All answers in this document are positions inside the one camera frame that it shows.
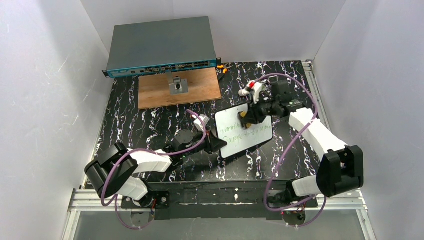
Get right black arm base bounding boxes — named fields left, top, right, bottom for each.
left=263, top=180, right=327, bottom=229

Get yellow whiteboard eraser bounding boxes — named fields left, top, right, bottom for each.
left=238, top=111, right=255, bottom=129

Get grey metal bracket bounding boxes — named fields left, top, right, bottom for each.
left=166, top=72, right=189, bottom=95

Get orange handled pliers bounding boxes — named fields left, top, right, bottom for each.
left=216, top=63, right=232, bottom=81

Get grey network switch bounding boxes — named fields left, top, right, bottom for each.
left=104, top=16, right=220, bottom=78

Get black marble pattern mat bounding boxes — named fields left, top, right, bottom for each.
left=95, top=61, right=320, bottom=182

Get white dry-erase board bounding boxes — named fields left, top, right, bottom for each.
left=214, top=103, right=274, bottom=158

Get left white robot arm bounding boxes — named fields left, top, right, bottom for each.
left=84, top=130, right=228, bottom=208

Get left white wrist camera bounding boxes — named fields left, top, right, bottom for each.
left=193, top=114, right=210, bottom=132

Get green white marker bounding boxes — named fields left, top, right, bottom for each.
left=238, top=86, right=252, bottom=97

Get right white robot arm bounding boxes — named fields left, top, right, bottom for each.
left=238, top=81, right=364, bottom=202

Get brown wooden board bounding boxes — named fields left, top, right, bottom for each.
left=138, top=68, right=222, bottom=110

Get metal whiteboard stand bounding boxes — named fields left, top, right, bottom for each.
left=266, top=75, right=279, bottom=85

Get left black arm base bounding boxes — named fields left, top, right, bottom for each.
left=121, top=191, right=171, bottom=210

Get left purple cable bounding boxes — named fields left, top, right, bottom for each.
left=100, top=109, right=208, bottom=231

